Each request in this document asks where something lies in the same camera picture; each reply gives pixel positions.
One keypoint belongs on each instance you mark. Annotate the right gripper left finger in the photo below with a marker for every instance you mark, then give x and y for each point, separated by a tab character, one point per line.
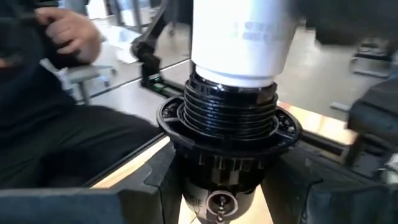
77	208

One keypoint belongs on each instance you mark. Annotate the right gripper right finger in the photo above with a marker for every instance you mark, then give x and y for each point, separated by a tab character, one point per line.
326	205

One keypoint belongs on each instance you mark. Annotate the wooden base table lamp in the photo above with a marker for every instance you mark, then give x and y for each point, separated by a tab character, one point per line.
228	124

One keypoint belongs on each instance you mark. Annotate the white LED lightbulb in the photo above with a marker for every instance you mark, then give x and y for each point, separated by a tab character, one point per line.
239	40

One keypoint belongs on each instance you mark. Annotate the person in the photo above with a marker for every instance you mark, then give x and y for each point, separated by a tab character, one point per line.
37	130

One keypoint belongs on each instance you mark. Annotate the grey chair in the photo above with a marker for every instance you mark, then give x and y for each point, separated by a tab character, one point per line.
87	73

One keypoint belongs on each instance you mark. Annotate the black stand with green lights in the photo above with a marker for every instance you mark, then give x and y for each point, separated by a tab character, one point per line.
149	59

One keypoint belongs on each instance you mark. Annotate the person's hand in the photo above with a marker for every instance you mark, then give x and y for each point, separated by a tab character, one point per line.
71	34

